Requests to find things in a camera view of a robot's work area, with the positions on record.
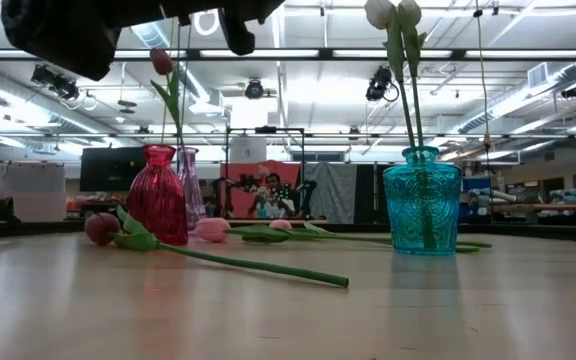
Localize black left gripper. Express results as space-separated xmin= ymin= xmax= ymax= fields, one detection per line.
xmin=0 ymin=0 xmax=164 ymax=82

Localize dark red artificial tulip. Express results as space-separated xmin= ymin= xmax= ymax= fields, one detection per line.
xmin=83 ymin=205 xmax=350 ymax=289
xmin=148 ymin=47 xmax=185 ymax=151

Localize white artificial tulip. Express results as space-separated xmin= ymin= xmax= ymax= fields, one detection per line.
xmin=397 ymin=0 xmax=439 ymax=250
xmin=363 ymin=0 xmax=432 ymax=250

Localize slim pink glass vase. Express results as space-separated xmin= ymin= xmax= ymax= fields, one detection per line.
xmin=176 ymin=146 xmax=208 ymax=232

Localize red ribbed glass vase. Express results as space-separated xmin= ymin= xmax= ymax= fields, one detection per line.
xmin=126 ymin=144 xmax=190 ymax=247

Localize pink artificial tulip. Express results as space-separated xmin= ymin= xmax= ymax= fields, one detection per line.
xmin=193 ymin=216 xmax=493 ymax=254
xmin=268 ymin=218 xmax=337 ymax=237

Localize turquoise embossed glass vase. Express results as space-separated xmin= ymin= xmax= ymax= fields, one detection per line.
xmin=382 ymin=145 xmax=464 ymax=257

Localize red cloth backdrop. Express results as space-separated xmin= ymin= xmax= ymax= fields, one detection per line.
xmin=219 ymin=159 xmax=303 ymax=220

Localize black monitor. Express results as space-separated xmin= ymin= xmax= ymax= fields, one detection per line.
xmin=79 ymin=145 xmax=148 ymax=193

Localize white board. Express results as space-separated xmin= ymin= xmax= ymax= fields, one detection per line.
xmin=0 ymin=160 xmax=67 ymax=223

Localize person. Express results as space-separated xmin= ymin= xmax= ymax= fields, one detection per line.
xmin=253 ymin=172 xmax=298 ymax=220

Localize grey cloth backdrop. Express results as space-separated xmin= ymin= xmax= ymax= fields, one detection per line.
xmin=301 ymin=162 xmax=359 ymax=225

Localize blue storage bins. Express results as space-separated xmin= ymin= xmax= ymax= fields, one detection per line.
xmin=459 ymin=175 xmax=493 ymax=225

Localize wooden table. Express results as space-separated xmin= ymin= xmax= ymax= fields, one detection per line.
xmin=490 ymin=201 xmax=576 ymax=226

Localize white hanging ring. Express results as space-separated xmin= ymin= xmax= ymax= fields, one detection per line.
xmin=192 ymin=9 xmax=221 ymax=38

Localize black stand frame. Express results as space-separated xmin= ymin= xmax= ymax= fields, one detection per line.
xmin=224 ymin=125 xmax=306 ymax=221

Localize black overhead frame beam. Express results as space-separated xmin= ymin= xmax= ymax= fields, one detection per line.
xmin=0 ymin=47 xmax=576 ymax=62

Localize yellow hanging cable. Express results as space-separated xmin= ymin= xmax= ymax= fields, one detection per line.
xmin=472 ymin=0 xmax=495 ymax=154

